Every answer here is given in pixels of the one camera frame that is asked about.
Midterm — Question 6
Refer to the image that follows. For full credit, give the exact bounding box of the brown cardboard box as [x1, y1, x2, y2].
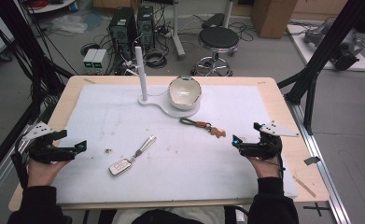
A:
[250, 0, 299, 40]

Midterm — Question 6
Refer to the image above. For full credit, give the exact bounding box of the wooden table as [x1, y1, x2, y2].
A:
[7, 75, 330, 213]

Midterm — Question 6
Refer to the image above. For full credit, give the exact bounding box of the white foam mat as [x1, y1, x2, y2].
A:
[50, 83, 299, 205]

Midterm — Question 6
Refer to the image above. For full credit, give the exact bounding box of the black frame strut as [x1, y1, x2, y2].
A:
[276, 0, 365, 136]
[0, 0, 76, 188]

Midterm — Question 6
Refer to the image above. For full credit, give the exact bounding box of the coiled black cable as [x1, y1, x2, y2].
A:
[142, 49, 169, 70]

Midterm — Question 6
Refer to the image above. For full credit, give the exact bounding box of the person's body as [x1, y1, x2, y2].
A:
[97, 205, 249, 224]

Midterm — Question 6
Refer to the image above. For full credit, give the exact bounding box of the small grey plate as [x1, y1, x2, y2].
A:
[303, 156, 322, 166]

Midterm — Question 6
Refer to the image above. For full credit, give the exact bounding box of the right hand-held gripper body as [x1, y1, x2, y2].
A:
[239, 120, 301, 161]

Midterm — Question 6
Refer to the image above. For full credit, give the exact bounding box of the silver car key fob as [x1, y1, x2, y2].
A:
[108, 134, 158, 177]

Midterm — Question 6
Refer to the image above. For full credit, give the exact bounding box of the white ceramic bowl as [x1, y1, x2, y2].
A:
[167, 76, 203, 111]

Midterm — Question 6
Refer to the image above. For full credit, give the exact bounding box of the person's left hand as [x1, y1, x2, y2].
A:
[27, 158, 70, 189]

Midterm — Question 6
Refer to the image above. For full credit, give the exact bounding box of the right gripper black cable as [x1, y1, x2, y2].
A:
[262, 138, 286, 181]

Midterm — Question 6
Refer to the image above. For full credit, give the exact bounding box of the white stand with pole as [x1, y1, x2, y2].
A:
[133, 46, 202, 119]

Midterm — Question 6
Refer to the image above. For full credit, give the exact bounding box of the white metal stand leg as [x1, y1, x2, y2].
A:
[170, 0, 187, 61]

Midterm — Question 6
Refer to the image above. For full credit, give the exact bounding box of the clear plastic bag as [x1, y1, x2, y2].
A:
[49, 14, 89, 35]

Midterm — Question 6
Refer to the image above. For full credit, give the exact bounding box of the person's right hand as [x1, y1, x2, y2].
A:
[246, 156, 283, 179]

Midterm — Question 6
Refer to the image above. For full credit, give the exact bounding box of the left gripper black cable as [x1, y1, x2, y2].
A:
[10, 133, 32, 189]

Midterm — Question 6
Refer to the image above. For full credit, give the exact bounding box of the thin wooden stick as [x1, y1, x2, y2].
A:
[292, 175, 317, 199]

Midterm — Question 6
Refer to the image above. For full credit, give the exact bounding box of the grey power supply unit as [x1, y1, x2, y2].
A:
[92, 49, 108, 76]
[82, 48, 99, 76]

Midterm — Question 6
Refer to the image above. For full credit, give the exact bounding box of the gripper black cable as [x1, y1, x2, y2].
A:
[262, 138, 286, 181]
[10, 133, 32, 189]

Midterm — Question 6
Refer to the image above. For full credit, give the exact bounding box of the grey robot equipment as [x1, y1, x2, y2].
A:
[302, 21, 365, 72]

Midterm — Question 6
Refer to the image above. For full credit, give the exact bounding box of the green and orange keychain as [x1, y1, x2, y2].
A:
[178, 117, 227, 139]

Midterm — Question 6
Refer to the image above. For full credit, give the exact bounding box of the black computer tower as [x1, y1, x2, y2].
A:
[136, 5, 156, 51]
[108, 7, 138, 61]

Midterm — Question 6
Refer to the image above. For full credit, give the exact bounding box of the white floor board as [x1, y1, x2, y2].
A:
[287, 23, 365, 73]

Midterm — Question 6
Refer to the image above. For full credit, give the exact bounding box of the aluminium rail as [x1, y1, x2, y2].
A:
[284, 98, 353, 224]

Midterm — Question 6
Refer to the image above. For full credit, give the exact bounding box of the black round stool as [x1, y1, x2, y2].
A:
[190, 25, 241, 77]

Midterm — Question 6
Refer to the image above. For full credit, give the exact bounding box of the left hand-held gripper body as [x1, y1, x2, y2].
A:
[21, 121, 77, 164]

